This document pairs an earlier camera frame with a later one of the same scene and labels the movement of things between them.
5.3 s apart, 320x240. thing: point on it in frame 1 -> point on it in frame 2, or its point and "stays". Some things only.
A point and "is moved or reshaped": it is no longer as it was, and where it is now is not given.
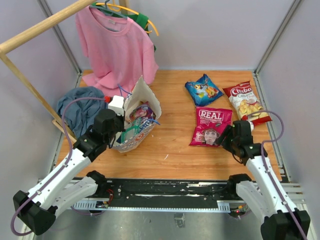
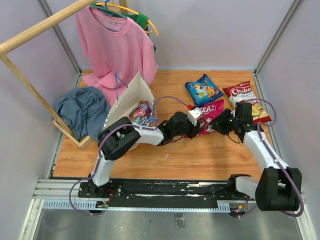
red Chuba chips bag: (246, 103) stays
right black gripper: (222, 139) -> (218, 123)
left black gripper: (121, 118) -> (194, 129)
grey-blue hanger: (107, 11) stays
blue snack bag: (203, 91) stays
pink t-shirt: (120, 51) stays
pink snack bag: (210, 123) is moved or reshaped
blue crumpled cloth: (80, 115) stays
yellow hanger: (120, 6) stays
